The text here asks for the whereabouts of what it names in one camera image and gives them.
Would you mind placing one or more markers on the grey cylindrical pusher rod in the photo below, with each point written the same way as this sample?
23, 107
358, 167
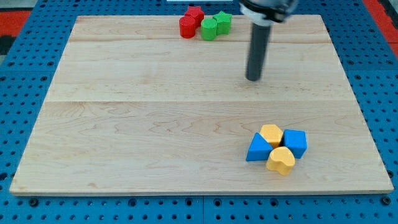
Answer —
257, 51

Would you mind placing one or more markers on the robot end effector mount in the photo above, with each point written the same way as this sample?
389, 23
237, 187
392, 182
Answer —
265, 12

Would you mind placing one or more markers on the yellow hexagon block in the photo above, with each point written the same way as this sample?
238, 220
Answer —
272, 134

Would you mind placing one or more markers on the green star block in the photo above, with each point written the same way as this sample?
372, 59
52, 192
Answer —
223, 21

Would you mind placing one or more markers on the green cylinder block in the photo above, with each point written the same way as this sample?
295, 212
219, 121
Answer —
208, 29

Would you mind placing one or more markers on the red star block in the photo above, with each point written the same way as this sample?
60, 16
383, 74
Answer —
196, 13

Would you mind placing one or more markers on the red cylinder block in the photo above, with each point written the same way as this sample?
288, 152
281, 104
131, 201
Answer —
187, 26

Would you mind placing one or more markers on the blue cube block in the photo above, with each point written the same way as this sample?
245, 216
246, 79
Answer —
296, 141

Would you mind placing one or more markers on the blue triangle block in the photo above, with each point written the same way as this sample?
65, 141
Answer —
259, 149

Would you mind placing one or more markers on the yellow heart block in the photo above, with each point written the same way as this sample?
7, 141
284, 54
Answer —
281, 160

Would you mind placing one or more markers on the wooden board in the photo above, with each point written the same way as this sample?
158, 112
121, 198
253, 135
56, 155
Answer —
134, 109

